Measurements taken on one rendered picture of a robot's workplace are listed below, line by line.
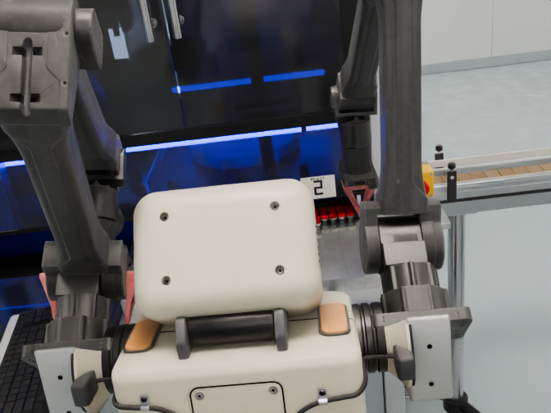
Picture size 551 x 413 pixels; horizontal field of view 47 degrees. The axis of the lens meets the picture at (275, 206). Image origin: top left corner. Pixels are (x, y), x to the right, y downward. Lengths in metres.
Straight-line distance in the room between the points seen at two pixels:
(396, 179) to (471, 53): 5.68
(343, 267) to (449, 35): 5.03
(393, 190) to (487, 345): 1.92
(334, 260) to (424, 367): 0.79
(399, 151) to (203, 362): 0.36
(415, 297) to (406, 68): 0.28
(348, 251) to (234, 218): 0.89
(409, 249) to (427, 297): 0.07
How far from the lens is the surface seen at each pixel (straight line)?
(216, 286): 0.69
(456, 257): 1.93
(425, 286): 0.80
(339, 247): 1.59
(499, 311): 2.90
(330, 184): 1.59
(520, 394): 2.51
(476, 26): 6.45
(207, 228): 0.71
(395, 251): 0.83
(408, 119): 0.82
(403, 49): 0.82
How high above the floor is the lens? 1.67
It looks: 26 degrees down
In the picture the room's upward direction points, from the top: 7 degrees counter-clockwise
